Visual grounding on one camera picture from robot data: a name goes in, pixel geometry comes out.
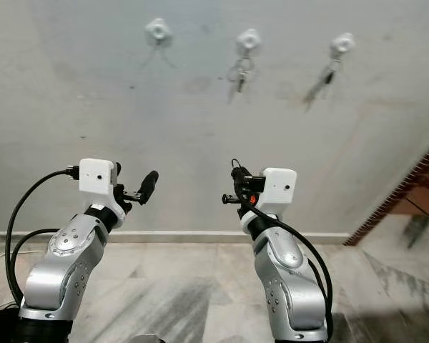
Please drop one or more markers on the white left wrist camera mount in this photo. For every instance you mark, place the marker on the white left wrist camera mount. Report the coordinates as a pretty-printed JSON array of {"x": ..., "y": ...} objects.
[{"x": 98, "y": 179}]

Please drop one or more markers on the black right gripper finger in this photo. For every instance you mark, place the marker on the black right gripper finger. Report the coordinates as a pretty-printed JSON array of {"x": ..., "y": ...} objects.
[{"x": 242, "y": 181}]

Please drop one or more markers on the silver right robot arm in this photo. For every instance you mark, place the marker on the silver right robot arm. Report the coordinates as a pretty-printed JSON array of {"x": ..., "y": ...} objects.
[{"x": 289, "y": 279}]

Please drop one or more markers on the black round object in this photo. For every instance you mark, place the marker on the black round object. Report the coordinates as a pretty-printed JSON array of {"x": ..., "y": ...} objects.
[{"x": 1, "y": 325}]

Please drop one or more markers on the red mosaic tile strip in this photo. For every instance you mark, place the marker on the red mosaic tile strip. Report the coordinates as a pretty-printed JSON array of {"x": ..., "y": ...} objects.
[{"x": 393, "y": 189}]

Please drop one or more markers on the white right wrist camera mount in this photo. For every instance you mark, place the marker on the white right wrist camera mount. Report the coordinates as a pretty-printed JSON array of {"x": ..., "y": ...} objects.
[{"x": 279, "y": 186}]

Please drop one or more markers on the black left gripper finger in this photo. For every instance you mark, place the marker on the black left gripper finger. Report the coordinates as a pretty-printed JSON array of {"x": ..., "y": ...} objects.
[{"x": 149, "y": 186}]

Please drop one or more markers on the white square wall hook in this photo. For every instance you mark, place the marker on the white square wall hook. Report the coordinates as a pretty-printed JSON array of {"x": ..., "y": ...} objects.
[
  {"x": 158, "y": 31},
  {"x": 249, "y": 41},
  {"x": 342, "y": 45}
]

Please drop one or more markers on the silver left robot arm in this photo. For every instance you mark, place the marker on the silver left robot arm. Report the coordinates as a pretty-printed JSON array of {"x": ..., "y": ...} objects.
[{"x": 64, "y": 264}]

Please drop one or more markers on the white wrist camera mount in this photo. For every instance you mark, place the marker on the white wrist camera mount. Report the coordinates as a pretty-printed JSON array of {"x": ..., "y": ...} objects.
[
  {"x": 98, "y": 179},
  {"x": 279, "y": 186}
]

